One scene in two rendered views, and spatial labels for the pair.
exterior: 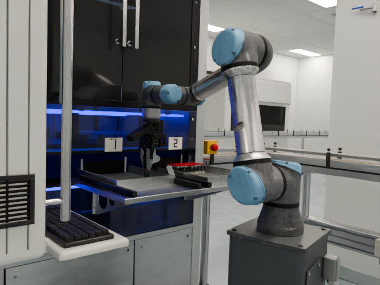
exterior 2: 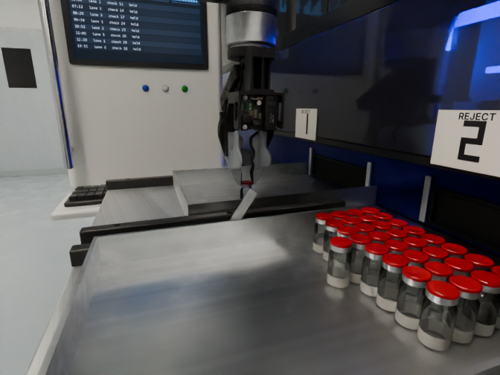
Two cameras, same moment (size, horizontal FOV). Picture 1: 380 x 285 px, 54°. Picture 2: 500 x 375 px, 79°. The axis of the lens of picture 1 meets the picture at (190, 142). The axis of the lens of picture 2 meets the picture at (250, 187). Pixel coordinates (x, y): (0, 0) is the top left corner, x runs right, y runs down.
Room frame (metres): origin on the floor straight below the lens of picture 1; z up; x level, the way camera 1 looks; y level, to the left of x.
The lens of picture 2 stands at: (1.72, -0.29, 1.05)
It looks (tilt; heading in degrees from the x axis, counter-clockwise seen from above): 15 degrees down; 112
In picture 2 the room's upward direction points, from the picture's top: straight up
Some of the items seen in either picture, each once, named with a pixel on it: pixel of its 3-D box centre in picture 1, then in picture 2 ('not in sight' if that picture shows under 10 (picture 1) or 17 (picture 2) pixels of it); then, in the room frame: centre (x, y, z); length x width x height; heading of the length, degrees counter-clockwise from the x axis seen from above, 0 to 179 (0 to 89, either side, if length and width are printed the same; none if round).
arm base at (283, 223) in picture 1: (280, 214); not in sight; (1.19, -0.30, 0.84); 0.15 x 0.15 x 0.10
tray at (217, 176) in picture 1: (202, 173); (283, 286); (1.66, -0.06, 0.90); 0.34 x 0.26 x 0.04; 41
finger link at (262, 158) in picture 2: (147, 158); (262, 158); (1.55, 0.17, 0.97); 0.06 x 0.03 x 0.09; 131
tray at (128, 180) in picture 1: (124, 176); (263, 185); (1.52, 0.27, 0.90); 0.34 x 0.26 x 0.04; 41
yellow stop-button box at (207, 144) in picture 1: (208, 146); not in sight; (2.00, -0.10, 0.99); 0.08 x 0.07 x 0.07; 41
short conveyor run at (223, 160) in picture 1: (225, 155); not in sight; (2.29, -0.22, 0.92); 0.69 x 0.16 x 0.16; 131
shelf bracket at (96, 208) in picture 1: (115, 206); not in sight; (1.41, 0.28, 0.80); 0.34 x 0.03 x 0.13; 41
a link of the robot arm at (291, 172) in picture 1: (280, 179); not in sight; (1.19, -0.30, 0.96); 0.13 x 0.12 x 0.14; 131
